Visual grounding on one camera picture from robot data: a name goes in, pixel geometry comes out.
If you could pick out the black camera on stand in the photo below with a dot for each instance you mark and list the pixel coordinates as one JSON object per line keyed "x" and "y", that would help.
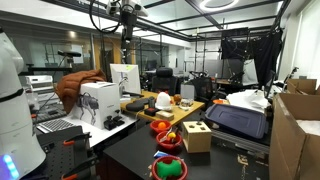
{"x": 68, "y": 54}

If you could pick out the small hand tool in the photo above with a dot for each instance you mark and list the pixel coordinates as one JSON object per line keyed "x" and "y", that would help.
{"x": 165, "y": 136}

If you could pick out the black cylinder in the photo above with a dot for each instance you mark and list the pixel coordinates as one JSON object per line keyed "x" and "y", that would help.
{"x": 151, "y": 101}

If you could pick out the black box red label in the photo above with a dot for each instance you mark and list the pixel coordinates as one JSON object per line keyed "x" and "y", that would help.
{"x": 151, "y": 111}

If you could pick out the white table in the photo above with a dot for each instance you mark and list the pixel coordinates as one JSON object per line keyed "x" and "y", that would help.
{"x": 96, "y": 132}

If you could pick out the red plastic bowl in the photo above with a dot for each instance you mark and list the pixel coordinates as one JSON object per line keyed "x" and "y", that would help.
{"x": 154, "y": 172}
{"x": 168, "y": 146}
{"x": 160, "y": 131}

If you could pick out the black monitor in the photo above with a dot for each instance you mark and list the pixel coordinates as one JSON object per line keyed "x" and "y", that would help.
{"x": 270, "y": 85}

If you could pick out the white plush toy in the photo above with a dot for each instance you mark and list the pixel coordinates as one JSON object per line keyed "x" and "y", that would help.
{"x": 163, "y": 101}

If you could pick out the black controller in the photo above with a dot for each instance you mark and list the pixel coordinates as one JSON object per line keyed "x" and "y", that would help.
{"x": 113, "y": 122}

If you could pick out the white paper pile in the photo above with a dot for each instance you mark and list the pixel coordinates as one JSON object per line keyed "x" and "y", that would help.
{"x": 248, "y": 98}

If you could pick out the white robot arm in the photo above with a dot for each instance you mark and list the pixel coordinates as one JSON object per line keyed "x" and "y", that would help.
{"x": 15, "y": 126}

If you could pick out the small cardboard scrap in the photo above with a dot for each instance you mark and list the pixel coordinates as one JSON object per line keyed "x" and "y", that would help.
{"x": 150, "y": 165}

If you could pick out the black office chair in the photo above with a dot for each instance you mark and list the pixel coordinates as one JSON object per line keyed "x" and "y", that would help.
{"x": 164, "y": 81}

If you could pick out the white desktop device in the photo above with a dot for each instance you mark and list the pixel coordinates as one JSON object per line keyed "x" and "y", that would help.
{"x": 40, "y": 83}

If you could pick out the wooden desk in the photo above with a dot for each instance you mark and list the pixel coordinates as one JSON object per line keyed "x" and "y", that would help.
{"x": 186, "y": 113}

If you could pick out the wooden shape sorter box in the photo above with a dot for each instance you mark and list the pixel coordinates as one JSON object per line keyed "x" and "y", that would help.
{"x": 196, "y": 138}

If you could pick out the brown puffer jacket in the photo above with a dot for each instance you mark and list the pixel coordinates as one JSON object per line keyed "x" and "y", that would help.
{"x": 71, "y": 88}

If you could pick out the white monitor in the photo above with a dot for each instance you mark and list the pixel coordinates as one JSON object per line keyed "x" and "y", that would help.
{"x": 126, "y": 78}

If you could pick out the black orange clamp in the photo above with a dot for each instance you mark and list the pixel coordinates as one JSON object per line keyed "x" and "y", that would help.
{"x": 80, "y": 166}
{"x": 76, "y": 139}

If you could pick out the dark mesh chair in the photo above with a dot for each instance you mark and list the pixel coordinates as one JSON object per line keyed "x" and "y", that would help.
{"x": 201, "y": 86}

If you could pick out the black folder stack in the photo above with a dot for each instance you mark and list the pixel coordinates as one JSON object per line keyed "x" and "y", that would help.
{"x": 236, "y": 120}

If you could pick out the flat tan box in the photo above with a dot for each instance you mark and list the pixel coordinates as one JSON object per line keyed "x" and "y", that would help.
{"x": 165, "y": 115}

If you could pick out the white blue toothpaste tube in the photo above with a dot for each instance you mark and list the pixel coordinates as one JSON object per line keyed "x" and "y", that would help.
{"x": 160, "y": 154}

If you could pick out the orange bowl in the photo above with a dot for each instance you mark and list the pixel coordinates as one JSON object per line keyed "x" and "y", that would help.
{"x": 218, "y": 101}

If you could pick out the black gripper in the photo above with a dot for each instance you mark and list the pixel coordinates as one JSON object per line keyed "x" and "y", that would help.
{"x": 128, "y": 19}

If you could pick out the orange ball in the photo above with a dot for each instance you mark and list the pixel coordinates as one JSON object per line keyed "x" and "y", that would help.
{"x": 162, "y": 125}

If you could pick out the green rubber toy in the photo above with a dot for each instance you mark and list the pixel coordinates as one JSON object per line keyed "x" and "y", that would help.
{"x": 169, "y": 169}

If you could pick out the white robot dog box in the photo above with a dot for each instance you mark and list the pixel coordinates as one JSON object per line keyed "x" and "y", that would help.
{"x": 100, "y": 103}

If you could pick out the brown ball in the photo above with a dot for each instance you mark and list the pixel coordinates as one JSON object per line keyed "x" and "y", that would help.
{"x": 177, "y": 98}

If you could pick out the large cardboard box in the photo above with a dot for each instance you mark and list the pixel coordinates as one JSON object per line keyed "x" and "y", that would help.
{"x": 293, "y": 143}

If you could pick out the black metal cart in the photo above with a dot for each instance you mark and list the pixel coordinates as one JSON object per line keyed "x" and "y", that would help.
{"x": 240, "y": 142}

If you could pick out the black hanging curtain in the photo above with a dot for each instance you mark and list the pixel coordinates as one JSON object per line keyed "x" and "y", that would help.
{"x": 263, "y": 50}

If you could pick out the yellow banana toy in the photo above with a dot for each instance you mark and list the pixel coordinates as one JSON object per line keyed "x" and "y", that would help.
{"x": 171, "y": 135}

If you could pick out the black perforated panel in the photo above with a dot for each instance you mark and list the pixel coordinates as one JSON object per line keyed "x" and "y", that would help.
{"x": 56, "y": 156}

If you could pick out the silver keyboard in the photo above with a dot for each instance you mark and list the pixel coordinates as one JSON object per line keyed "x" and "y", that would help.
{"x": 55, "y": 125}

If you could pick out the black oval case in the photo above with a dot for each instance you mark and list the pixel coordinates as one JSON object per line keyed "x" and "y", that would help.
{"x": 136, "y": 105}

